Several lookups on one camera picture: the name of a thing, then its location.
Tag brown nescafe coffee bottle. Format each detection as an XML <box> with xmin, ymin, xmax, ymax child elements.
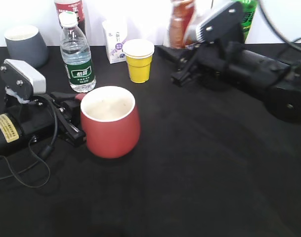
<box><xmin>169</xmin><ymin>0</ymin><xmax>196</xmax><ymax>48</ymax></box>

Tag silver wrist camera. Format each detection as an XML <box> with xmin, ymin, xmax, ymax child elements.
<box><xmin>0</xmin><ymin>59</ymin><xmax>46</xmax><ymax>104</ymax></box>
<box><xmin>193</xmin><ymin>0</ymin><xmax>244</xmax><ymax>43</ymax></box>

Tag grey ceramic mug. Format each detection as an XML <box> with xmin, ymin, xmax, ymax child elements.
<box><xmin>4</xmin><ymin>25</ymin><xmax>49</xmax><ymax>68</ymax></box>

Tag black camera cable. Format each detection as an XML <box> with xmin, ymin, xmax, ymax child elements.
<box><xmin>256</xmin><ymin>0</ymin><xmax>301</xmax><ymax>65</ymax></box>
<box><xmin>0</xmin><ymin>98</ymin><xmax>58</xmax><ymax>189</ymax></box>

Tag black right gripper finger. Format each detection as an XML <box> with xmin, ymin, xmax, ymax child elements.
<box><xmin>156</xmin><ymin>45</ymin><xmax>190</xmax><ymax>64</ymax></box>
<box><xmin>171</xmin><ymin>65</ymin><xmax>198</xmax><ymax>86</ymax></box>

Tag green sprite bottle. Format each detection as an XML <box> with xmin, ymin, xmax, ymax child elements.
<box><xmin>239</xmin><ymin>0</ymin><xmax>258</xmax><ymax>41</ymax></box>

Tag small white milk carton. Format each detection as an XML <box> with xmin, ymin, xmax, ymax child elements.
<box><xmin>102</xmin><ymin>19</ymin><xmax>128</xmax><ymax>64</ymax></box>

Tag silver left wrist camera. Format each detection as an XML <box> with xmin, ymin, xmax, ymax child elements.
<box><xmin>0</xmin><ymin>59</ymin><xmax>46</xmax><ymax>104</ymax></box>

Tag yellow paper cup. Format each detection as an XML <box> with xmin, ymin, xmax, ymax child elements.
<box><xmin>123</xmin><ymin>39</ymin><xmax>155</xmax><ymax>83</ymax></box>

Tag black left camera cable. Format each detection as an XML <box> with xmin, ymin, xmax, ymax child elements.
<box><xmin>0</xmin><ymin>98</ymin><xmax>58</xmax><ymax>189</ymax></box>

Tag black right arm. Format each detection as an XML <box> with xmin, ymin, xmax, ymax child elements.
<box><xmin>158</xmin><ymin>41</ymin><xmax>301</xmax><ymax>123</ymax></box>

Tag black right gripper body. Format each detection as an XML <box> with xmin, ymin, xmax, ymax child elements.
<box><xmin>187</xmin><ymin>41</ymin><xmax>242</xmax><ymax>89</ymax></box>

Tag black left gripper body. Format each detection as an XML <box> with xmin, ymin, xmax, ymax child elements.
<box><xmin>5</xmin><ymin>95</ymin><xmax>76</xmax><ymax>143</ymax></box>

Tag black right camera cable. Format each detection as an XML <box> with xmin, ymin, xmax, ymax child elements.
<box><xmin>256</xmin><ymin>0</ymin><xmax>301</xmax><ymax>65</ymax></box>

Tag clear water bottle green label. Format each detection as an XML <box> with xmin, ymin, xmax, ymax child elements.
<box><xmin>59</xmin><ymin>11</ymin><xmax>96</xmax><ymax>93</ymax></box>

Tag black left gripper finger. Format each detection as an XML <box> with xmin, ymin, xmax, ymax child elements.
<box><xmin>50</xmin><ymin>92</ymin><xmax>77</xmax><ymax>102</ymax></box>
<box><xmin>56</xmin><ymin>108</ymin><xmax>86</xmax><ymax>147</ymax></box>

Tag red ceramic mug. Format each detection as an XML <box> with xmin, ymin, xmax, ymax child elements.
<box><xmin>75</xmin><ymin>86</ymin><xmax>141</xmax><ymax>158</ymax></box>

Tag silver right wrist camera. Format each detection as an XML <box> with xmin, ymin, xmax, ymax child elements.
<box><xmin>193</xmin><ymin>0</ymin><xmax>244</xmax><ymax>43</ymax></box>

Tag dark cola bottle red label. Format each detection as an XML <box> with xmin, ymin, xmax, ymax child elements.
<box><xmin>54</xmin><ymin>0</ymin><xmax>86</xmax><ymax>35</ymax></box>

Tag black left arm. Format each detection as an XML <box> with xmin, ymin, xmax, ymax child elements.
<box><xmin>0</xmin><ymin>92</ymin><xmax>86</xmax><ymax>159</ymax></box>

